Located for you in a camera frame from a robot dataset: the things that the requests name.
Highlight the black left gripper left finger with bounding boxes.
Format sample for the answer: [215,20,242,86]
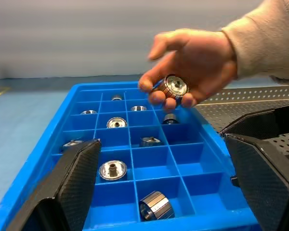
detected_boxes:
[7,138,102,231]

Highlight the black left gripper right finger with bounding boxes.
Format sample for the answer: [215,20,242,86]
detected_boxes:
[225,134,289,231]

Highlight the person's bare hand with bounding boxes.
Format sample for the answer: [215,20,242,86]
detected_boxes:
[137,28,239,110]

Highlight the perforated metal tray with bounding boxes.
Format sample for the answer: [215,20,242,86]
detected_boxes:
[195,86,289,169]

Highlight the blue compartment tray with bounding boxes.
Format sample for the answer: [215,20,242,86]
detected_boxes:
[0,81,261,231]

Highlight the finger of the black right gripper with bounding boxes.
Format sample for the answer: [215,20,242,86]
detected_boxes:
[219,102,289,141]

